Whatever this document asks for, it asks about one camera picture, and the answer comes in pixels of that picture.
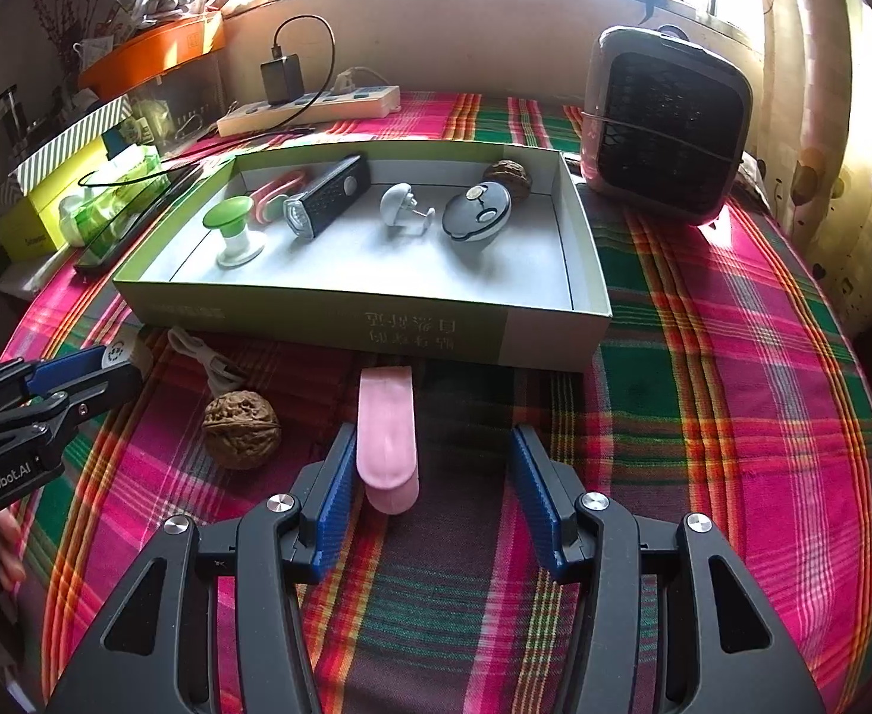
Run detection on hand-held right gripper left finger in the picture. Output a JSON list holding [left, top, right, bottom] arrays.
[[45, 422, 359, 714]]

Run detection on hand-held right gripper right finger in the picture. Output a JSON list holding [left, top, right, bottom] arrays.
[[512, 424, 827, 714]]

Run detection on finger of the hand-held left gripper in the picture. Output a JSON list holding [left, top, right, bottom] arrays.
[[0, 362, 146, 462], [0, 346, 110, 421]]

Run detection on pink plastic clip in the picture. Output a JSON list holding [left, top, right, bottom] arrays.
[[356, 366, 420, 514]]

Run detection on green knob with white base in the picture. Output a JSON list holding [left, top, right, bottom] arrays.
[[203, 195, 266, 269]]

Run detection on green and white cardboard box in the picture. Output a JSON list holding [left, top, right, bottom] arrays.
[[112, 137, 614, 373]]

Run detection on black round magnetic disc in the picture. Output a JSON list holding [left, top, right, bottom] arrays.
[[442, 183, 513, 252]]

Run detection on black flashlight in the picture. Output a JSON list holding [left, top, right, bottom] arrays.
[[283, 156, 370, 239]]

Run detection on brown walnut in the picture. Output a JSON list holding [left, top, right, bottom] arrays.
[[202, 390, 283, 471], [482, 159, 534, 202]]

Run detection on person's left hand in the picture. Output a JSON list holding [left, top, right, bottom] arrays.
[[0, 509, 30, 592]]

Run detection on white round perforated cap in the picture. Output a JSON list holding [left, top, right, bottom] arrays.
[[105, 334, 155, 373]]

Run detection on yellow-green box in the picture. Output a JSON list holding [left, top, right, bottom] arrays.
[[0, 135, 121, 263]]

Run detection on black smartphone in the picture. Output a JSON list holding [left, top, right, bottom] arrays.
[[73, 164, 206, 274]]

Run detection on green wipes packet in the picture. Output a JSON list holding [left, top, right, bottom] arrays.
[[59, 145, 162, 246]]

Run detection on green striped box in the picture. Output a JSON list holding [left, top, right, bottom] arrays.
[[8, 95, 134, 195]]

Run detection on small pink clip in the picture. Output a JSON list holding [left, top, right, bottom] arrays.
[[246, 168, 310, 224]]

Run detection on clear plastic container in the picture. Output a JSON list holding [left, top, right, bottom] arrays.
[[127, 63, 225, 142]]

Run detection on grey round hook knob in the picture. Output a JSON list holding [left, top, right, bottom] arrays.
[[380, 183, 437, 231]]

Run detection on orange tray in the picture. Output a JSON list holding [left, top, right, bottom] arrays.
[[77, 11, 227, 94]]

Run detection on black charger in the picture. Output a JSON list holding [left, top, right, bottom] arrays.
[[261, 55, 303, 105]]

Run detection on dried red branches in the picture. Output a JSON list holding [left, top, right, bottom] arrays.
[[23, 0, 110, 53]]

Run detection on white power strip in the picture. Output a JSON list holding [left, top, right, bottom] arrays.
[[217, 84, 402, 139]]

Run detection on grey desktop heater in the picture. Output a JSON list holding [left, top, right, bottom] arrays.
[[581, 24, 751, 226]]

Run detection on heart-print curtain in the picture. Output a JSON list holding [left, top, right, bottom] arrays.
[[755, 0, 872, 328]]

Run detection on white cable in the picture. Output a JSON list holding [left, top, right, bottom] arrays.
[[167, 325, 247, 397]]

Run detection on thin black cord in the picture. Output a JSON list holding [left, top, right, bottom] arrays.
[[79, 165, 178, 190]]

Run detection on black charger cable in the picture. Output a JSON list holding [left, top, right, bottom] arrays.
[[272, 15, 337, 127]]

